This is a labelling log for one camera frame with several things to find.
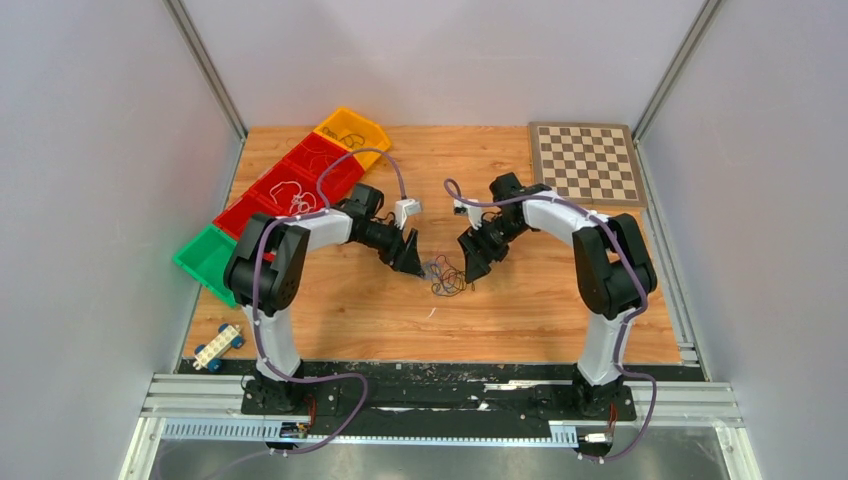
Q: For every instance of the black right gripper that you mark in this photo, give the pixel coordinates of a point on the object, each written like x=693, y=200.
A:
x=477, y=263

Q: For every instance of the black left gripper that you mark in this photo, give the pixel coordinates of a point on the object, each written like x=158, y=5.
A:
x=407, y=255

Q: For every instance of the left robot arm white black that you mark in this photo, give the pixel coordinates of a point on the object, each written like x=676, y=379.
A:
x=265, y=270

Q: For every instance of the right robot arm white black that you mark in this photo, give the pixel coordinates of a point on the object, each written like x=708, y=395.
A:
x=614, y=271

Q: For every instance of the red plastic bin middle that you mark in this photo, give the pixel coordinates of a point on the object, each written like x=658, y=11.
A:
x=291, y=187

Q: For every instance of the red plastic bin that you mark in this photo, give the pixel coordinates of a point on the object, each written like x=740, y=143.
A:
x=291, y=187
x=315, y=155
x=233, y=220

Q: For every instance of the yellow plastic bin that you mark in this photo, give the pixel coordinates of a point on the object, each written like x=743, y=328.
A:
x=350, y=131

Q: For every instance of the red plastic bin far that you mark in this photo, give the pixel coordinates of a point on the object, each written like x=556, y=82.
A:
x=315, y=155

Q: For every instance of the wooden chessboard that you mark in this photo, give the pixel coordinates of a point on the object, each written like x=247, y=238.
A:
x=588, y=163

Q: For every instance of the red plastic bin near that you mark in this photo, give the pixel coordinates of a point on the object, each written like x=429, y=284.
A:
x=233, y=220

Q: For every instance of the small white blue toy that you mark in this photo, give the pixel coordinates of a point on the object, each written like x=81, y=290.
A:
x=209, y=356

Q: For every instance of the green plastic bin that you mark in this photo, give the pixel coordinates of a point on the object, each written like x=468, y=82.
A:
x=205, y=258

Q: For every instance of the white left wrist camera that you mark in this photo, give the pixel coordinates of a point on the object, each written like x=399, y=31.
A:
x=404, y=209

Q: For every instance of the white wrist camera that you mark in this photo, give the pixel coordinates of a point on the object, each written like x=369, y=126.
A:
x=404, y=209
x=473, y=213

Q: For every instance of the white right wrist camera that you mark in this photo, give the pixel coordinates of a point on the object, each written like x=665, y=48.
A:
x=473, y=213

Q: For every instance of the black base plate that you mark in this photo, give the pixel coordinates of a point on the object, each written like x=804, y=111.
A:
x=335, y=395

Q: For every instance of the aluminium frame rail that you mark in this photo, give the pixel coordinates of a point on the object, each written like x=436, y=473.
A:
x=665, y=404

